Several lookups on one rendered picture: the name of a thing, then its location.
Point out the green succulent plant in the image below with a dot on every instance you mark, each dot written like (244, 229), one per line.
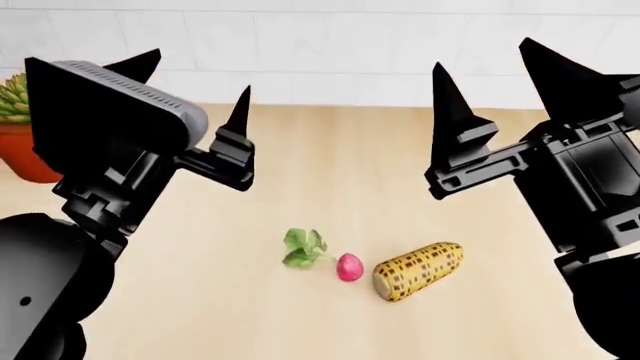
(14, 99)

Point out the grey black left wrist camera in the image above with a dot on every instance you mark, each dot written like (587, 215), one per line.
(110, 112)

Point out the orange terracotta plant pot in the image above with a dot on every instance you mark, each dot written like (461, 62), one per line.
(25, 153)

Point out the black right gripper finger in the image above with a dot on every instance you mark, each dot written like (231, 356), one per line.
(565, 78)
(452, 127)

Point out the pink beet with green leaves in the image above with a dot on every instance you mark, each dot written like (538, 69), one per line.
(349, 267)

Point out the yellow corn cob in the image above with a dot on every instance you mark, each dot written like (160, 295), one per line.
(417, 270)

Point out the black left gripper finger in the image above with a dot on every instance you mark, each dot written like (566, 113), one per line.
(239, 138)
(140, 65)

